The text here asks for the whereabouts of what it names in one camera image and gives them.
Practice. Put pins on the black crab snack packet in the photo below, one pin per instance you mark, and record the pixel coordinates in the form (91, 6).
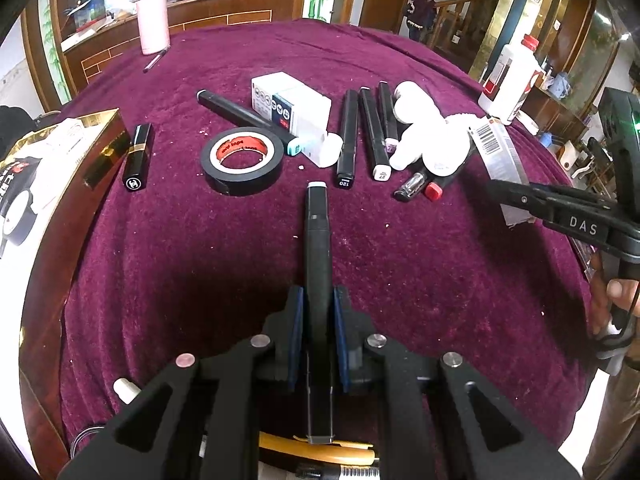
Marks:
(12, 175)

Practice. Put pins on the pink thermos bottle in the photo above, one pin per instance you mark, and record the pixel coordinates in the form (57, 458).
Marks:
(154, 25)

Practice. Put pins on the black lipstick tube gold band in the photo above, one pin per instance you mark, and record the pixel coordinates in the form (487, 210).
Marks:
(139, 155)

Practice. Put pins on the white pictogram box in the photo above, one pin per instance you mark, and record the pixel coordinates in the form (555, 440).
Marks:
(295, 105)

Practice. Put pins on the black marker white cap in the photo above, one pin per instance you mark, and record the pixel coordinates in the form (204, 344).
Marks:
(317, 240)
(372, 130)

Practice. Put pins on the yellow pen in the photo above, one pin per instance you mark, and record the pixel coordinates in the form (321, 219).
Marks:
(280, 447)

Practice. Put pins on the wooden staircase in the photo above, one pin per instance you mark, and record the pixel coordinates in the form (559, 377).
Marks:
(465, 20)

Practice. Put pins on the small fish tank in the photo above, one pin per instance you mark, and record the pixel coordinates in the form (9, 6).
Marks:
(90, 7)

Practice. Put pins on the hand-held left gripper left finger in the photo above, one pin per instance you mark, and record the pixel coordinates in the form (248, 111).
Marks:
(296, 340)

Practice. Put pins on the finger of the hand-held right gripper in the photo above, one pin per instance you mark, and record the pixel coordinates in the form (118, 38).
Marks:
(550, 205)

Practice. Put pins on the grey carton red end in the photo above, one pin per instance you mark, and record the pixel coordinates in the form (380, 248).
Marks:
(492, 145)

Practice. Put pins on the purple velvet tablecloth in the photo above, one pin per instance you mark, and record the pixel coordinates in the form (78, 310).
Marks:
(175, 270)

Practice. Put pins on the gold framed panel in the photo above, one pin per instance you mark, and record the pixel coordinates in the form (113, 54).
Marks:
(520, 0)

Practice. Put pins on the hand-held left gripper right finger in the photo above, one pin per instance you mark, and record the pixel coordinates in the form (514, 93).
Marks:
(341, 340)

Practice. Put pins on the black marker teal cap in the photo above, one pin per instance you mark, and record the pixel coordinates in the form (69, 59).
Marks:
(240, 115)

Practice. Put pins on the black bag on chair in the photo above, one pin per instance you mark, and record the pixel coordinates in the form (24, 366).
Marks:
(12, 117)

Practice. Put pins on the person's right hand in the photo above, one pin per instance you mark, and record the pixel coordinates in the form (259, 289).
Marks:
(622, 295)

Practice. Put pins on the red lipstick clear cap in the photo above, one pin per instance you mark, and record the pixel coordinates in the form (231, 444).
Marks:
(417, 187)

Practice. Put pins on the gold gift box white inside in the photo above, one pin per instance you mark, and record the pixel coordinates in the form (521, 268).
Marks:
(95, 170)

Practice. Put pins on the white liquor bottle red label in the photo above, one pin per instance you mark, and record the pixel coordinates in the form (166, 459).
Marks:
(507, 85)

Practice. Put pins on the black tape roll red core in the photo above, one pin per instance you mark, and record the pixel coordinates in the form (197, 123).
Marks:
(215, 170)

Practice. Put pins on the wooden cabinet counter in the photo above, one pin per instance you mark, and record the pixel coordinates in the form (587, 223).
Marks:
(200, 10)

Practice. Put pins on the dark ballpoint pen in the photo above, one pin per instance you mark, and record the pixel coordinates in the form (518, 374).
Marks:
(154, 62)

